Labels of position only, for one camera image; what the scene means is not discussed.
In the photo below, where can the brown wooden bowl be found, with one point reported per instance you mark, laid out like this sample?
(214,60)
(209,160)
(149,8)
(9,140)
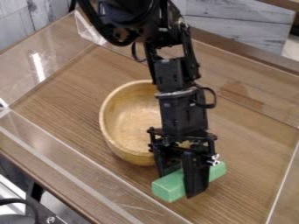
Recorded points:
(129,113)

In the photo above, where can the black table leg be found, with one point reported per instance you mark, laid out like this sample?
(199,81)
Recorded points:
(37,191)

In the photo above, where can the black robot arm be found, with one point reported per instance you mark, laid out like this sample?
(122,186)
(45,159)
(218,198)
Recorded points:
(182,143)

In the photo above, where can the black metal base bracket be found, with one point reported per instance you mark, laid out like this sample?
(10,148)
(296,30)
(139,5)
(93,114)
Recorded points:
(47,216)

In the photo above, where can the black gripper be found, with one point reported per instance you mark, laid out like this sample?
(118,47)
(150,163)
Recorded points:
(185,123)

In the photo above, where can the green rectangular block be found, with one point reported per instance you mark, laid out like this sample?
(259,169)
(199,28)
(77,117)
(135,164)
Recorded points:
(169,187)

